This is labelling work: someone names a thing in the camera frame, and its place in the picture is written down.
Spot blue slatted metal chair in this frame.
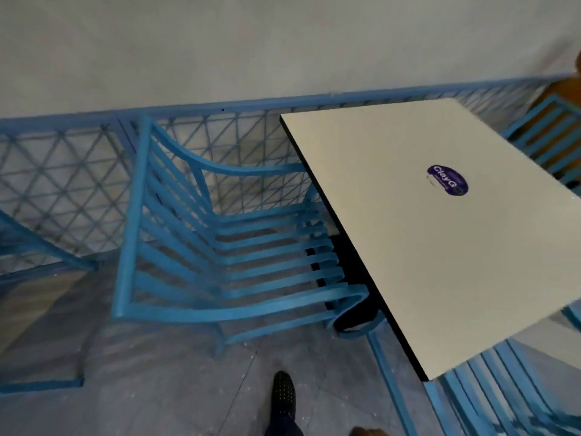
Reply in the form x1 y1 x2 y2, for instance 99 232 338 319
0 208 99 395
501 94 581 196
366 303 581 436
112 115 387 357

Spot person's left leg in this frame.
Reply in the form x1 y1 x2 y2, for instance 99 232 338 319
264 412 306 436

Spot person's left black shoe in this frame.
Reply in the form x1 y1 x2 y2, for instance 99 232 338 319
271 371 297 421

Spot white square table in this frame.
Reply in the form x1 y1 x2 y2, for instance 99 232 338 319
279 97 581 382

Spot purple round sticker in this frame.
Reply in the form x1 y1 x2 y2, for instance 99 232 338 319
426 164 469 196

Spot blue mesh railing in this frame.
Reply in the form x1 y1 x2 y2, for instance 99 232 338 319
0 74 568 277

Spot orange chair with wire legs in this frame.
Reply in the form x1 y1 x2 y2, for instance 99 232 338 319
528 49 581 177

